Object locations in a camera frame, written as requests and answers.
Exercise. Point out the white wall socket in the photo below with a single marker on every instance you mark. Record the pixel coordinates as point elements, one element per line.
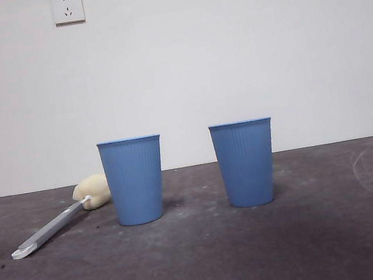
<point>67,7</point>

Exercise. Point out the blue ribbed plastic cup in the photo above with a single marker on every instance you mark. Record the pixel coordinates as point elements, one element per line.
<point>135,183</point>
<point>246,166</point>

